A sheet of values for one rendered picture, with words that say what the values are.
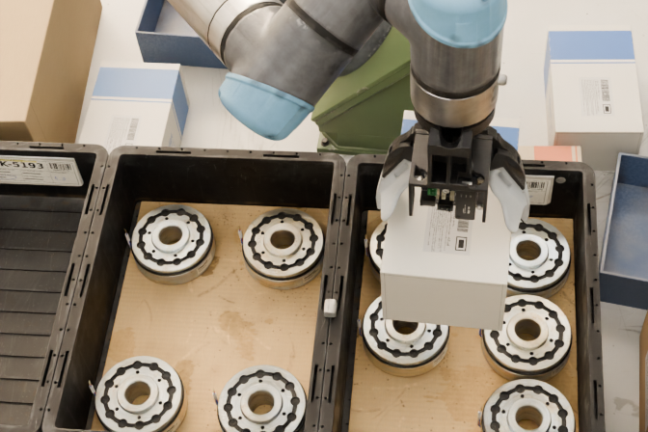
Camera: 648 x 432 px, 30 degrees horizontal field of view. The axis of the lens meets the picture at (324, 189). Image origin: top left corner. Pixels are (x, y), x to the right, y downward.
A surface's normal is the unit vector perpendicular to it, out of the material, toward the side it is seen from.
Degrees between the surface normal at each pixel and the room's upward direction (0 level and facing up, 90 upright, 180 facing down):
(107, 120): 0
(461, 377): 0
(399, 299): 90
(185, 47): 90
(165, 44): 90
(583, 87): 0
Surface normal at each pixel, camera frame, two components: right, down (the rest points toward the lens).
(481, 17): 0.40, 0.71
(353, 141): -0.15, 0.81
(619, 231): -0.07, -0.58
